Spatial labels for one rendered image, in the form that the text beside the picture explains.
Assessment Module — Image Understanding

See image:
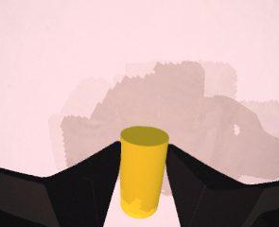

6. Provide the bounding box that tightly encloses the yellow cylinder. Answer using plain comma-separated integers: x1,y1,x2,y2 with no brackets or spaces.
120,126,169,218

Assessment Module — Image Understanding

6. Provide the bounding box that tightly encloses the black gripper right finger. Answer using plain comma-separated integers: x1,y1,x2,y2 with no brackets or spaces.
166,144,279,227

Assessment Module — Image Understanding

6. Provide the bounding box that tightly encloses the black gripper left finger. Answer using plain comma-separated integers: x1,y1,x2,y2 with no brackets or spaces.
0,140,121,227

